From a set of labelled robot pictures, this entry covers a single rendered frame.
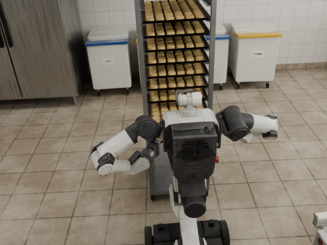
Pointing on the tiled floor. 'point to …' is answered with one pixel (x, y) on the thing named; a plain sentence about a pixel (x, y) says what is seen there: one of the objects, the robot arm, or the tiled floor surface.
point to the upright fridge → (41, 49)
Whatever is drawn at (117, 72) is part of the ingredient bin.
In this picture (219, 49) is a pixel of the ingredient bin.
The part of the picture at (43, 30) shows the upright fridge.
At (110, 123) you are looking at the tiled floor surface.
